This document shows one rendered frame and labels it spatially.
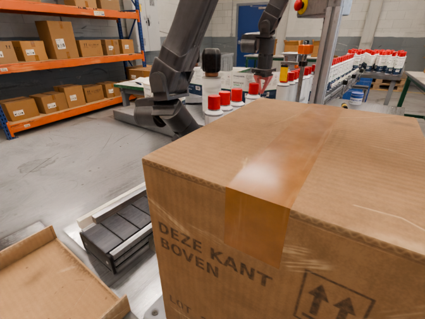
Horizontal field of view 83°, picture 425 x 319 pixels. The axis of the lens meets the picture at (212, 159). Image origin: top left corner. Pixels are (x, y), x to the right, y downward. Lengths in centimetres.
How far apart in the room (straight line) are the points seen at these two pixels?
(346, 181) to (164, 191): 16
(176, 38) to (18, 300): 52
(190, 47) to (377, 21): 812
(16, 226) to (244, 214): 62
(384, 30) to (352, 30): 76
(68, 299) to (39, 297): 5
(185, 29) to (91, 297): 49
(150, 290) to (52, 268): 20
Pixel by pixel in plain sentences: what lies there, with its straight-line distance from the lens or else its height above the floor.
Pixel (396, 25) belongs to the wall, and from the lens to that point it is 865.
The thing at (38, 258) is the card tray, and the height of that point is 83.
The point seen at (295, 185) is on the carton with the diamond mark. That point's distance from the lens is 20.
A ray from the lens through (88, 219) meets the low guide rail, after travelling 53.
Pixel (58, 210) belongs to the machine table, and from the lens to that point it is 73.
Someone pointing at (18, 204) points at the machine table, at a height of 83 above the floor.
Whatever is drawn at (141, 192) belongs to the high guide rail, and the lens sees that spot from 47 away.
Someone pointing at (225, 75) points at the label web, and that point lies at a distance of 129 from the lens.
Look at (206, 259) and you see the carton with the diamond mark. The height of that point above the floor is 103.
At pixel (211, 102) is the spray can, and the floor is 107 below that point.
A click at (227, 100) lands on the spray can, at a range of 68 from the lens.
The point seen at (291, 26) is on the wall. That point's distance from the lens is 878.
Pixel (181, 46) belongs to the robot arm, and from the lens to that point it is 49.
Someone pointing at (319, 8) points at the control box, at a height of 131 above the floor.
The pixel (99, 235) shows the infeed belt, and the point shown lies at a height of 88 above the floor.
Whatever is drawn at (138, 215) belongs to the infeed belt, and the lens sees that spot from 55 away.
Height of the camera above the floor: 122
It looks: 27 degrees down
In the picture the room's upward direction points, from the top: straight up
